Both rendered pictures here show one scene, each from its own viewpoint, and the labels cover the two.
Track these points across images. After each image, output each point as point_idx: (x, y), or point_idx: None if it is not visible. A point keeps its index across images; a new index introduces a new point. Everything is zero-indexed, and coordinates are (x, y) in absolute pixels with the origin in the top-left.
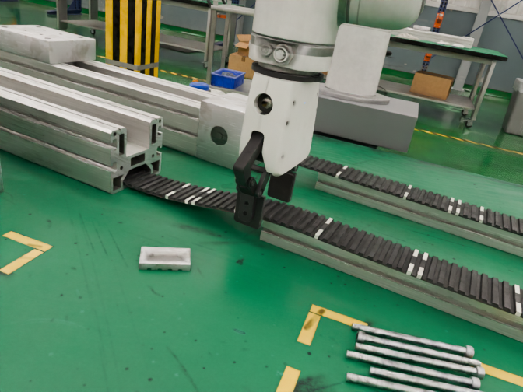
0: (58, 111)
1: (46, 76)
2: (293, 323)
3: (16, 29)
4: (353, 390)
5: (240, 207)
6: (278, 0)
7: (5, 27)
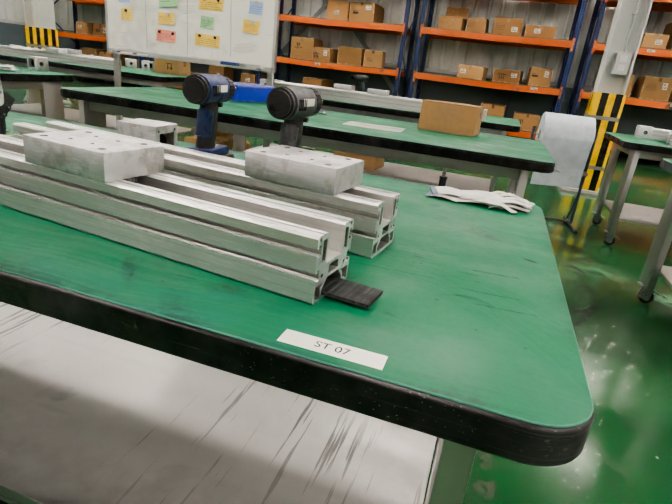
0: (84, 127)
1: None
2: (10, 136)
3: (127, 141)
4: (9, 131)
5: (5, 124)
6: None
7: (142, 143)
